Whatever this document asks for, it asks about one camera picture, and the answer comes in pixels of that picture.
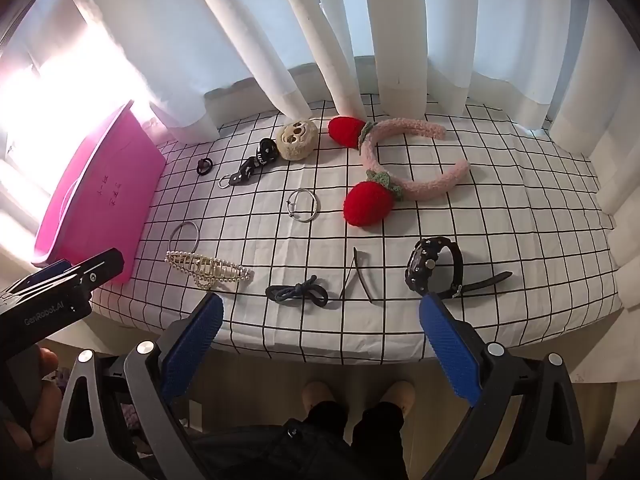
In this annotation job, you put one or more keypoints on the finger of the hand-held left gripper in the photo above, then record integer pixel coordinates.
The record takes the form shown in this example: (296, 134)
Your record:
(102, 265)
(45, 275)

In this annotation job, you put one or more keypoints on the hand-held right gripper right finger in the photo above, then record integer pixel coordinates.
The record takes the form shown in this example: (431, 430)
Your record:
(450, 345)

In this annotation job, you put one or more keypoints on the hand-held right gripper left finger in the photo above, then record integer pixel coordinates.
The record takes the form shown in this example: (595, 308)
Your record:
(196, 340)

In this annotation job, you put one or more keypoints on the pink plastic storage box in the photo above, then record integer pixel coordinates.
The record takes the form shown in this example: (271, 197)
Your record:
(110, 180)

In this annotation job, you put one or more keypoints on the red plush strawberry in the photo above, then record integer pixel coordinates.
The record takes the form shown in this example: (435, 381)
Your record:
(367, 205)

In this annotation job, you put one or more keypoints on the person's left hand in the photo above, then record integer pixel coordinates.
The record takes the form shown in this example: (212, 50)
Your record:
(49, 375)

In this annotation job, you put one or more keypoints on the person's right beige shoe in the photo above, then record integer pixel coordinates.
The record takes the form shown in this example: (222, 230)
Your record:
(397, 392)

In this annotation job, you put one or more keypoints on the person's beige shoe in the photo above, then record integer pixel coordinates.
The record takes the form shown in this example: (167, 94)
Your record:
(397, 392)
(317, 392)

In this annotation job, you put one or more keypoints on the pearl hair claw clip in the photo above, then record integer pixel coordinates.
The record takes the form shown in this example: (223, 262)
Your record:
(210, 267)

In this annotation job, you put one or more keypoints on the black wrist watch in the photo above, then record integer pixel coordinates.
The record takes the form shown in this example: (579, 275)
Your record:
(425, 265)

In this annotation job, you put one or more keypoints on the thin silver bangle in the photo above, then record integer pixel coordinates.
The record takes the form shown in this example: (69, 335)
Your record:
(187, 223)

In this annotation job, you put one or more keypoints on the black hairpin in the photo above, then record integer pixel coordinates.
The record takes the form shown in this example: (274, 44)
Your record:
(356, 259)

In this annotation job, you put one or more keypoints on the person's left beige shoe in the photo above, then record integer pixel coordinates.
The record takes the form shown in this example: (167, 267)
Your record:
(317, 392)

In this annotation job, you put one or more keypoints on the black checked white tablecloth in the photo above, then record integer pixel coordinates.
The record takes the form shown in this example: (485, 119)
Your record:
(480, 210)

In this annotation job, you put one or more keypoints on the person's dark trouser legs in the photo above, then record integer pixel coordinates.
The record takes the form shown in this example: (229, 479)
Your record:
(320, 440)

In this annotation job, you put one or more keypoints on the thick silver bangle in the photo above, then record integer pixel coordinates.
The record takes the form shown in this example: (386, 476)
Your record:
(316, 210)

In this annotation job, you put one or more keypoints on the round beige plush face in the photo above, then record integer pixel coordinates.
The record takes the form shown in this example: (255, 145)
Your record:
(297, 142)

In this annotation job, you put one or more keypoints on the white curtain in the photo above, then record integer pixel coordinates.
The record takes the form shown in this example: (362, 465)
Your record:
(400, 20)

